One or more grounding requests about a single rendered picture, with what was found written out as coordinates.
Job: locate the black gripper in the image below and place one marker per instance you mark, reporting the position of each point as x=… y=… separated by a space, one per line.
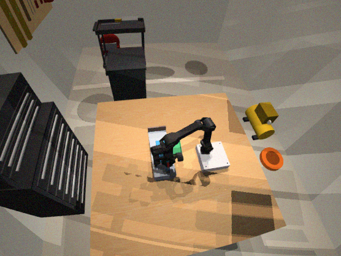
x=167 y=157

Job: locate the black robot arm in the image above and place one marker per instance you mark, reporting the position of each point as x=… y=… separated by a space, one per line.
x=205 y=124

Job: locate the grey ramp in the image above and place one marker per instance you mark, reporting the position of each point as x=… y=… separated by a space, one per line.
x=155 y=133

